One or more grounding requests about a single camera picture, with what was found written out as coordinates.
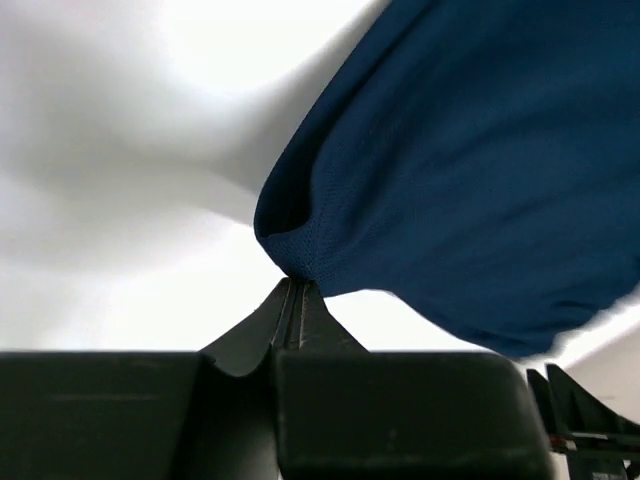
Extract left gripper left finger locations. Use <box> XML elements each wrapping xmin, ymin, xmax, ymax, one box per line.
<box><xmin>1</xmin><ymin>279</ymin><xmax>293</xmax><ymax>479</ymax></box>

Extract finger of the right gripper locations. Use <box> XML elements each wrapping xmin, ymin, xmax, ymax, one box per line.
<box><xmin>526</xmin><ymin>369</ymin><xmax>558</xmax><ymax>438</ymax></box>
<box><xmin>546</xmin><ymin>365</ymin><xmax>639</xmax><ymax>450</ymax></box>

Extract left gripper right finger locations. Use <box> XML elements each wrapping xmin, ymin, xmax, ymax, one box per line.
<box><xmin>272</xmin><ymin>279</ymin><xmax>554</xmax><ymax>479</ymax></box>

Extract navy blue shorts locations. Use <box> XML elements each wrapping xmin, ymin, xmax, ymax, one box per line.
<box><xmin>254</xmin><ymin>1</ymin><xmax>639</xmax><ymax>358</ymax></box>

